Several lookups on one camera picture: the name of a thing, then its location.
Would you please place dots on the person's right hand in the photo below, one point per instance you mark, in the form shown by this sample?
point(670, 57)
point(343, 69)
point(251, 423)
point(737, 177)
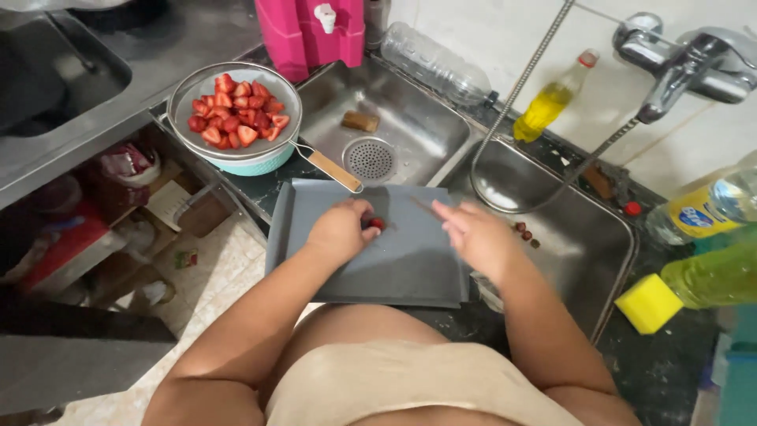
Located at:
point(482, 239)

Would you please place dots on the pink water dispenser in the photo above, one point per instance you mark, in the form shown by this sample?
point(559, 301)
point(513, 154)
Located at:
point(310, 32)

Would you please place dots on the yellow sponge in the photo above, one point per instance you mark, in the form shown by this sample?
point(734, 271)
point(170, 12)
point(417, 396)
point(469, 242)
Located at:
point(649, 303)

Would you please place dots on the round sink drain strainer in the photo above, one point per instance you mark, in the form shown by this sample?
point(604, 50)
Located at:
point(369, 160)

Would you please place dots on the empty clear plastic bottle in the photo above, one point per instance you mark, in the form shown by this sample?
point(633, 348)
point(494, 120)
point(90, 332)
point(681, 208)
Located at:
point(434, 65)

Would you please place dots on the person's left fingers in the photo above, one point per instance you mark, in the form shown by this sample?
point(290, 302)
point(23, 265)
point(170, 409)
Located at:
point(364, 222)

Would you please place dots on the red strawberry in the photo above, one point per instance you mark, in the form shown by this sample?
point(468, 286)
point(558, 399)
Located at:
point(376, 223)

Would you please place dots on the red bottle cap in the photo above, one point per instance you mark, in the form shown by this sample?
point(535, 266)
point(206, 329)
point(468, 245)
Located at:
point(632, 208)

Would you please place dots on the pile of cut strawberries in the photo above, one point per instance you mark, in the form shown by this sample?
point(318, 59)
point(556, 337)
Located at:
point(238, 112)

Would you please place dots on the person's left hand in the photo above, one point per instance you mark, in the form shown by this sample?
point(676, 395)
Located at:
point(338, 231)

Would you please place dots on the chrome faucet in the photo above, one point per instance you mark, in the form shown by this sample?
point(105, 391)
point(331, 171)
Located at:
point(686, 65)

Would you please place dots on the stainless steel sink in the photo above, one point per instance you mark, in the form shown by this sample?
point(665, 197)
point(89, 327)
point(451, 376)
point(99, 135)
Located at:
point(473, 177)

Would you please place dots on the metal mesh strainer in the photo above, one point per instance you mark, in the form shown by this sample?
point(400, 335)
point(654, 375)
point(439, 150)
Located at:
point(236, 112)

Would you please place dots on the clear bottle with yellow label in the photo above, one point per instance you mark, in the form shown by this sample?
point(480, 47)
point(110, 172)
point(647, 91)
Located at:
point(704, 207)

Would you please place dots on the cluttered lower shelf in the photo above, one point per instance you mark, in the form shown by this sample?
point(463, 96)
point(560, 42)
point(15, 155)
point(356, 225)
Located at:
point(88, 225)

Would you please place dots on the grey cutting board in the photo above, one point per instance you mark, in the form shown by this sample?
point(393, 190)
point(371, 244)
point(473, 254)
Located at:
point(378, 260)

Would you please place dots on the person's right fingers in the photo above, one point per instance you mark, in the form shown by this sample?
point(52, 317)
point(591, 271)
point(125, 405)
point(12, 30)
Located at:
point(452, 222)

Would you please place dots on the brown sponge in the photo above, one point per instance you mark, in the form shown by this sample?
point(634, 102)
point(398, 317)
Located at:
point(360, 121)

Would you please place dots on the teal bowl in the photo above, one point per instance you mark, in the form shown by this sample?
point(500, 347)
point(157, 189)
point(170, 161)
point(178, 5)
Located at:
point(254, 163)

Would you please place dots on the person's beige top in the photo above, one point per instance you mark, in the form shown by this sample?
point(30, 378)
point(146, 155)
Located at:
point(414, 384)

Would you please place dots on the green dish soap bottle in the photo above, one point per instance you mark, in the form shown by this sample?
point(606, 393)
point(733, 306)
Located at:
point(712, 275)

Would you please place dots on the grey metal counter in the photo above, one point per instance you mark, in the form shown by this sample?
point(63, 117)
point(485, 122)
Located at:
point(77, 77)

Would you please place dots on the yellow oil bottle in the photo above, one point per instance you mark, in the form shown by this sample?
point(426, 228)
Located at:
point(547, 103)

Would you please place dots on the strawberry tops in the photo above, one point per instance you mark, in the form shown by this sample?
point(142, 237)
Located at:
point(525, 234)

